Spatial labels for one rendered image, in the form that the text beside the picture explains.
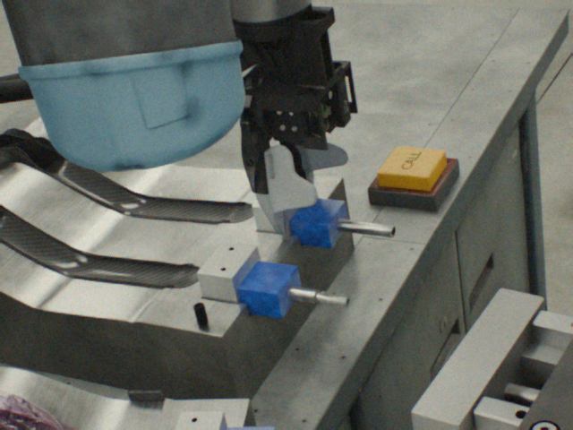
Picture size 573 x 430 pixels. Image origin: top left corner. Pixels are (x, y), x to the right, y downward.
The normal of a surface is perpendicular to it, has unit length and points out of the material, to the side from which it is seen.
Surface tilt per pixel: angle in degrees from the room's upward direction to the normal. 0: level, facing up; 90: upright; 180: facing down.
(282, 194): 79
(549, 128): 0
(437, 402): 0
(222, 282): 90
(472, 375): 0
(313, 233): 90
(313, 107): 90
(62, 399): 28
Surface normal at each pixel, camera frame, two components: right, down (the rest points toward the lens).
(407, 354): 0.89, 0.11
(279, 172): -0.46, 0.38
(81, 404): 0.29, -0.77
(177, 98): 0.49, 0.44
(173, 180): -0.17, -0.83
